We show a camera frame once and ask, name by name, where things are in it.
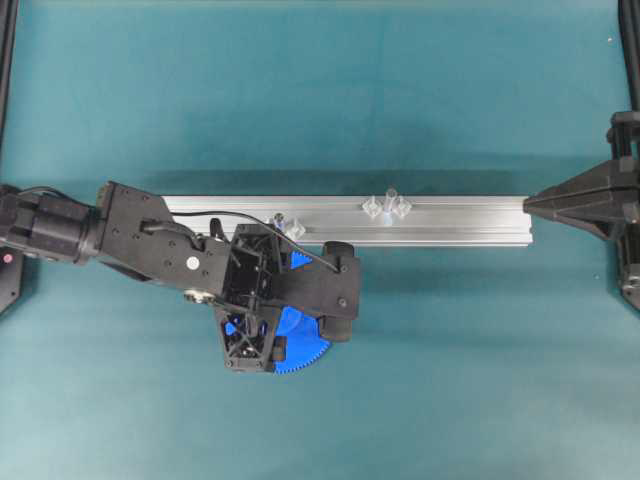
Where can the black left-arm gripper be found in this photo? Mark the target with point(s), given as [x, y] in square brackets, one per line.
[256, 268]

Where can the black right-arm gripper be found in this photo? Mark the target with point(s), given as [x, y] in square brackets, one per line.
[619, 175]

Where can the large blue plastic gear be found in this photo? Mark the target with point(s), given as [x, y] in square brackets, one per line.
[304, 344]

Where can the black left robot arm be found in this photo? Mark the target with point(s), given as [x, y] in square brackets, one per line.
[47, 224]

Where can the left steel shaft with clear mount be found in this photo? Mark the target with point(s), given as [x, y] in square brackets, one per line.
[290, 227]

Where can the steel shaft with clear mount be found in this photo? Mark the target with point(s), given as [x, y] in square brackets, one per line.
[388, 208]
[290, 227]

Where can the silver aluminium extrusion rail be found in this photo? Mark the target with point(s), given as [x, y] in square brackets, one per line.
[434, 221]

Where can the right steel shaft with clear mount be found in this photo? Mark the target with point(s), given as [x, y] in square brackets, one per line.
[388, 208]

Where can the black right frame post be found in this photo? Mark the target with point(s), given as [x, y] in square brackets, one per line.
[628, 19]

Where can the black frame post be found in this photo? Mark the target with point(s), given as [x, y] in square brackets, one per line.
[628, 19]
[8, 21]

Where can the black left frame post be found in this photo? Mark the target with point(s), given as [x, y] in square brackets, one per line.
[8, 21]

